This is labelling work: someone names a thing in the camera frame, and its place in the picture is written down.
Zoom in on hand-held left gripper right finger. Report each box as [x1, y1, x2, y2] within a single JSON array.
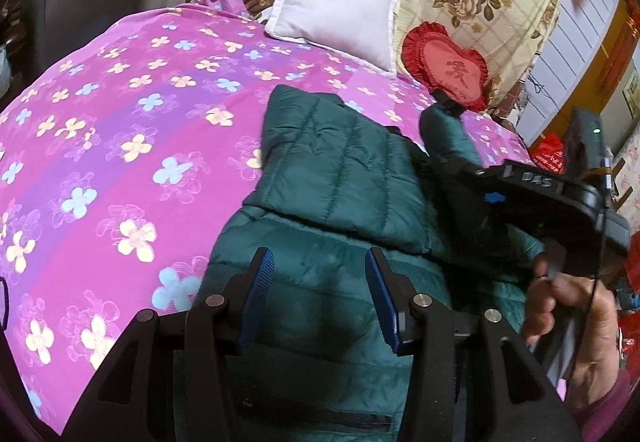
[[365, 247, 583, 442]]

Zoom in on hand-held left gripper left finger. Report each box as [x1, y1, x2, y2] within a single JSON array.
[[67, 247, 276, 442]]

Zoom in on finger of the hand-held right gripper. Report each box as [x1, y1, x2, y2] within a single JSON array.
[[475, 189, 521, 243], [457, 161, 508, 185]]

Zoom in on green puffer jacket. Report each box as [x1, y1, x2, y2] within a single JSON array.
[[200, 84, 561, 442]]

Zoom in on person's right forearm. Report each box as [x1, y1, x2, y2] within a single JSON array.
[[572, 369, 640, 442]]

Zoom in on person's right hand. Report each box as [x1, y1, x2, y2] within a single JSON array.
[[522, 254, 623, 415]]

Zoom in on red shopping bag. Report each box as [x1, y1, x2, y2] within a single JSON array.
[[530, 132, 568, 175]]

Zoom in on red heart cushion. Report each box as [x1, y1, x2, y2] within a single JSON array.
[[401, 22, 490, 111]]

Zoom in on pink floral bedsheet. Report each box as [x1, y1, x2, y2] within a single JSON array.
[[0, 0, 531, 435]]

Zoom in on white pillow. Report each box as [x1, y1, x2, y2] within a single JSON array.
[[264, 0, 402, 76]]

